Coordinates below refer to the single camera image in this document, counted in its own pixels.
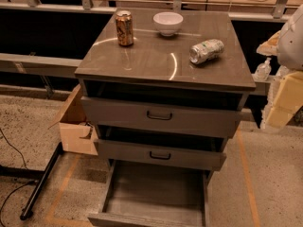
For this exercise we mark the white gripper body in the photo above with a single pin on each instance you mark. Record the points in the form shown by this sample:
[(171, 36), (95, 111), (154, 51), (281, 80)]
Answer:
[(292, 46)]

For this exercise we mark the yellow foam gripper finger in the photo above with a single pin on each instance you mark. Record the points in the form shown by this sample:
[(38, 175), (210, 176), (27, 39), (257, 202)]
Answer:
[(285, 99), (269, 48)]

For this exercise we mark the crushed 7up can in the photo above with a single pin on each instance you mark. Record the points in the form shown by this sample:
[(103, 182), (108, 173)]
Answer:
[(206, 51)]

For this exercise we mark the top grey drawer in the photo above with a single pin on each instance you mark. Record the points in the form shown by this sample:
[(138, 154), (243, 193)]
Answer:
[(160, 117)]

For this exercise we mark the grey drawer cabinet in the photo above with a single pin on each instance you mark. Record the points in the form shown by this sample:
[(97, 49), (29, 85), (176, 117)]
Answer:
[(157, 69)]

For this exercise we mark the middle grey drawer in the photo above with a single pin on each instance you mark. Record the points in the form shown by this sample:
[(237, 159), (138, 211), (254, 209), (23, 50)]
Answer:
[(163, 156)]

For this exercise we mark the orange soda can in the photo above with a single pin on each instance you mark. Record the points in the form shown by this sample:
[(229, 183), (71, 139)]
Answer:
[(124, 28)]

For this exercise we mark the bottom open grey drawer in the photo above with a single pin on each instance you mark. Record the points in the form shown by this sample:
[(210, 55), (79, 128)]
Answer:
[(144, 195)]

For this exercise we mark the clear sanitizer bottle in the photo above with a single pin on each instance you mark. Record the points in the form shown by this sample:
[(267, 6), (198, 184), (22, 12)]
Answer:
[(263, 71)]

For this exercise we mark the white bowl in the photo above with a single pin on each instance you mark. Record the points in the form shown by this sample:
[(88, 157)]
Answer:
[(168, 23)]

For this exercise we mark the cardboard box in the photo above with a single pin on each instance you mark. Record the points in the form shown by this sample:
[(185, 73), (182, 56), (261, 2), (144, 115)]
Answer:
[(76, 132)]

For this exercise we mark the black metal floor bar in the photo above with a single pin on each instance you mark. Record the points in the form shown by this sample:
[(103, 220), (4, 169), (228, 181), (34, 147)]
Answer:
[(27, 210)]

